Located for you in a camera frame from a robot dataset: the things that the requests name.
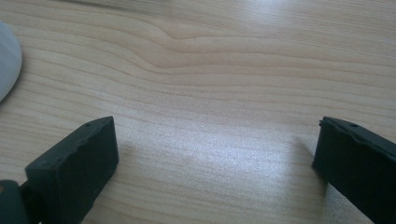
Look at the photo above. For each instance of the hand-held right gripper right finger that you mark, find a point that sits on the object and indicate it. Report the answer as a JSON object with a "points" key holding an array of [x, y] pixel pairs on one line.
{"points": [[358, 161]]}

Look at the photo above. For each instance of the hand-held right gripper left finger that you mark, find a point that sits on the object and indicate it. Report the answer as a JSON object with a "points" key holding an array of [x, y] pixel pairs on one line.
{"points": [[74, 168]]}

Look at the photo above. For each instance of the white mug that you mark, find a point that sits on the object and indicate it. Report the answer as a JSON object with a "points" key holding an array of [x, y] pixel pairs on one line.
{"points": [[8, 62]]}

